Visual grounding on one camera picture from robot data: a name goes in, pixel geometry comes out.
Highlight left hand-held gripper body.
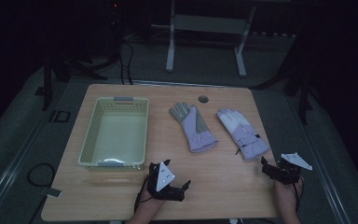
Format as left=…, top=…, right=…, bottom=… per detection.
left=147, top=161, right=186, bottom=203

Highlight black hanging cables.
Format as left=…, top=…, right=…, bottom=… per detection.
left=117, top=39, right=135, bottom=86

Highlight grey tape piece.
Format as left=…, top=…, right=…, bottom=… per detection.
left=40, top=188, right=62, bottom=199

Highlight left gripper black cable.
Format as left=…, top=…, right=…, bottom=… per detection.
left=132, top=173, right=153, bottom=214

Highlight pale yellow plastic basket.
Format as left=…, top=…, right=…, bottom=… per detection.
left=77, top=96, right=150, bottom=172

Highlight white metal stand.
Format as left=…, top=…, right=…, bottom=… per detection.
left=165, top=0, right=257, bottom=78

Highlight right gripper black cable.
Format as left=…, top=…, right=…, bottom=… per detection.
left=293, top=176, right=305, bottom=214

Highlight purple glove white back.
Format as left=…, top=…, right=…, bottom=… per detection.
left=216, top=107, right=271, bottom=161

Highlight black floor cable loop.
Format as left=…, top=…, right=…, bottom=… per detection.
left=26, top=162, right=57, bottom=189

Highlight black tripod stand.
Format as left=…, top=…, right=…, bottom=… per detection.
left=251, top=46, right=315, bottom=126
left=34, top=3, right=121, bottom=112

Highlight purple glove grey palm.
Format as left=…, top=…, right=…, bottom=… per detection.
left=168, top=101, right=219, bottom=154

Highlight person's left hand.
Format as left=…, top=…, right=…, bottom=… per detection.
left=135, top=187, right=166, bottom=217

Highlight person's right hand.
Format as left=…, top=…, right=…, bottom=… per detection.
left=273, top=178, right=304, bottom=215

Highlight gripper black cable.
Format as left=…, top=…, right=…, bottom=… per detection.
left=293, top=176, right=305, bottom=214
left=132, top=173, right=153, bottom=214

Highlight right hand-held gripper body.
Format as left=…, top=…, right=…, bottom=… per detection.
left=261, top=152, right=313, bottom=185

